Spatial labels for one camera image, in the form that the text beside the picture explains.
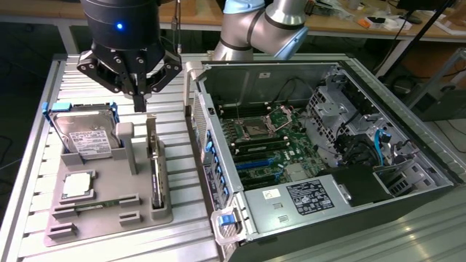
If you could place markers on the grey plastic parts rack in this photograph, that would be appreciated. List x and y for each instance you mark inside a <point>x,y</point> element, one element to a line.
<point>109,177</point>

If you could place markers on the green motherboard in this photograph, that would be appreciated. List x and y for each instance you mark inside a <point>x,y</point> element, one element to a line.
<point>296,142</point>

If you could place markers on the blue case release latch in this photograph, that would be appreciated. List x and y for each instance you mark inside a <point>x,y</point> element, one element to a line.
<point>226,220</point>

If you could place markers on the grey power supply unit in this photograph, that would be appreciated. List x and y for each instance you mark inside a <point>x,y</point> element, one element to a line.
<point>277,215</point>

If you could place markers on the thin locking lever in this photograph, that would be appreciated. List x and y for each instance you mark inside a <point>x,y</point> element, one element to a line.
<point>238,112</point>

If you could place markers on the black stand pole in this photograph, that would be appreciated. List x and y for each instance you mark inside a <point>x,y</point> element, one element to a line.
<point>433,20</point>

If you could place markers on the silver perforated disk bay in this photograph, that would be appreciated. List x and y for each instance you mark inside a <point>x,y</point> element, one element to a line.
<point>328,109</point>

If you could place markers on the black expansion slot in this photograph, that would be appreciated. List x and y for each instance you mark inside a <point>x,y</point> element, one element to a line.
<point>261,181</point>

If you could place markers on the metal socket cover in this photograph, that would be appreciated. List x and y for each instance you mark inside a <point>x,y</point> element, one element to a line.
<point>278,118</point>

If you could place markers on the Nvidia graphics card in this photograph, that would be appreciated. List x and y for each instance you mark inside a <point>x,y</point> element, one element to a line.
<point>157,174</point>

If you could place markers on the black open PC case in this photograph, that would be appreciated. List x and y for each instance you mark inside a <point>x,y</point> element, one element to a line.
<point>364,229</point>

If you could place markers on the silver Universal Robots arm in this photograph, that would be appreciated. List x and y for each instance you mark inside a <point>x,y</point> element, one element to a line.
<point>241,30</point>

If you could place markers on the black RAM stick with label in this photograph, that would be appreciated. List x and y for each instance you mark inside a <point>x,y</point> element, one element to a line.
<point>262,147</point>

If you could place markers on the wooden desk with white frame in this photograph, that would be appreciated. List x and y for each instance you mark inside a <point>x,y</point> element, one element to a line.
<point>37,8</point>

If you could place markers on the hard disk in blue caddy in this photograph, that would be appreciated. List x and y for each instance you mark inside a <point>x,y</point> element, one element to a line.
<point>87,131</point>

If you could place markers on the black equipment box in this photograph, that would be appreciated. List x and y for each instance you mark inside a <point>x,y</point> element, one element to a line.
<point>437,106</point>

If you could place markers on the blue card retention clip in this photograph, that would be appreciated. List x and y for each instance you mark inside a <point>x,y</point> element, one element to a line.
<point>226,192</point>
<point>224,181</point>
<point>220,171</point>
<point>209,144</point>
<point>216,160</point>

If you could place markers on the black monitor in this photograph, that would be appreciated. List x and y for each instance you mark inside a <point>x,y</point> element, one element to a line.
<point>418,3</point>

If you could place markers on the brown cardboard box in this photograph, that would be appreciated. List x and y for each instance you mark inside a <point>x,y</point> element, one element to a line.
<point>189,6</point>

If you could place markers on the blue expansion slot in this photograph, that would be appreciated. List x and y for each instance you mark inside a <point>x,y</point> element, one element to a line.
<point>256,164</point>

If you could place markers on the black plastic shroud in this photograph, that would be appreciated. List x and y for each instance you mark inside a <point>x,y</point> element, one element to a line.
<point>358,185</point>

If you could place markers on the white and orange desk object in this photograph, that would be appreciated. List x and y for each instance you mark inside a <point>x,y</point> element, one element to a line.
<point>392,24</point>

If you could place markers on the green RAM stick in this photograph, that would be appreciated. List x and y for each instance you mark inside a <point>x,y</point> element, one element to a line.
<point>102,204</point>

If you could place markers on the CPU socket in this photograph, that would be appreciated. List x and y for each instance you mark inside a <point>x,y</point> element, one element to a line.
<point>253,128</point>

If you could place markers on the grey slotted disk bay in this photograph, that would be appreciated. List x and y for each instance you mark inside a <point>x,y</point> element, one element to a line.
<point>401,183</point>

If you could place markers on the silver chipset heatsink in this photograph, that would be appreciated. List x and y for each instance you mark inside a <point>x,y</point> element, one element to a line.
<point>296,172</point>

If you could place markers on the silver CPU chip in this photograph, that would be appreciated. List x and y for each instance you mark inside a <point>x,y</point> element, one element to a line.
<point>77,184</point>

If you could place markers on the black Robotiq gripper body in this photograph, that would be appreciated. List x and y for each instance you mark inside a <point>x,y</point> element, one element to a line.
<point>121,16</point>

